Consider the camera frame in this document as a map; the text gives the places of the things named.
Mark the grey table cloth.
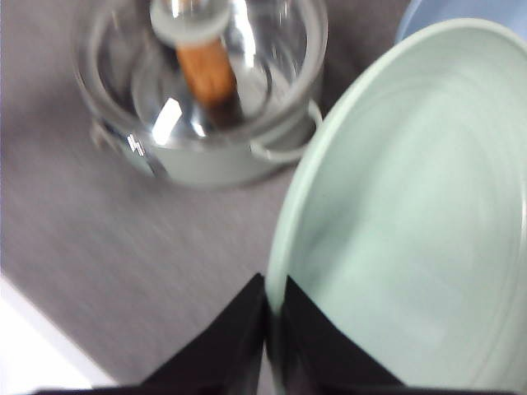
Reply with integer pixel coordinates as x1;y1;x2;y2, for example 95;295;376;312
0;0;407;385

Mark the green plate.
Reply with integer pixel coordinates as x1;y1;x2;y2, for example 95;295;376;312
265;18;527;388

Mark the green electric steamer pot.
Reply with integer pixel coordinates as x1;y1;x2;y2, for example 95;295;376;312
72;0;329;188

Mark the blue plate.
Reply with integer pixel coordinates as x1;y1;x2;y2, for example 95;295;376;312
394;0;450;44

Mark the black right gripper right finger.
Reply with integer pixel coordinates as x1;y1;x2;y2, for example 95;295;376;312
282;276;475;395

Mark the glass steamer lid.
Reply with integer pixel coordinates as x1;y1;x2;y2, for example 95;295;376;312
72;0;329;140

